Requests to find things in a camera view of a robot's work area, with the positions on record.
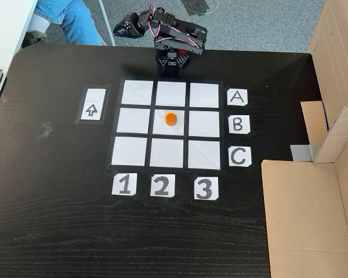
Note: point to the round orange token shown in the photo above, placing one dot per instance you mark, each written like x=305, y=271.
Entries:
x=171, y=119

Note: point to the white grid sheet black tape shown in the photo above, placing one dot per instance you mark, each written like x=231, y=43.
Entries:
x=203, y=124

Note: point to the grey metal desk leg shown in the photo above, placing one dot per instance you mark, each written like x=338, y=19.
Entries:
x=107, y=26

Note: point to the person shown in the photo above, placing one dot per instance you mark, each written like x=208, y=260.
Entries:
x=78, y=20

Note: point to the black floor tape patch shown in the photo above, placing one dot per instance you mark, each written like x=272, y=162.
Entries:
x=197, y=5

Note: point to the paper sheet with arrow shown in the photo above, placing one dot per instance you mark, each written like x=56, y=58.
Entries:
x=98, y=114

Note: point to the white desk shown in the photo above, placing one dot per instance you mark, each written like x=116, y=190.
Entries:
x=5, y=29

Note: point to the paper sheet letter A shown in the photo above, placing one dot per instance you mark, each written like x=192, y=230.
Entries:
x=243, y=94

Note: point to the crumpled clear tape scrap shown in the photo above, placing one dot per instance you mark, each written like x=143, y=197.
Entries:
x=46, y=130

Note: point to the small tape scrap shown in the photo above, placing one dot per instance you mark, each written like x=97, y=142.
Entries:
x=4, y=99

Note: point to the paper sheet letter B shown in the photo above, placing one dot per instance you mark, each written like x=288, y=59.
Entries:
x=246, y=118

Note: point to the paper sheet number 1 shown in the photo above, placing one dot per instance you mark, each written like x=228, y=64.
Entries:
x=116, y=179

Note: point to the paper sheet number 2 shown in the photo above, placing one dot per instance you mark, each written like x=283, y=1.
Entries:
x=171, y=179

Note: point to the paper sheet number 3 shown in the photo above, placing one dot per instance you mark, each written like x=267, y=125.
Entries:
x=198, y=182

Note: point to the paper sheet letter C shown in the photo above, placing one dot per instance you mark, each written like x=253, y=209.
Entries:
x=248, y=150

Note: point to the brown cardboard box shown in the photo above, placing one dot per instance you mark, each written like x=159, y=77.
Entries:
x=301, y=217

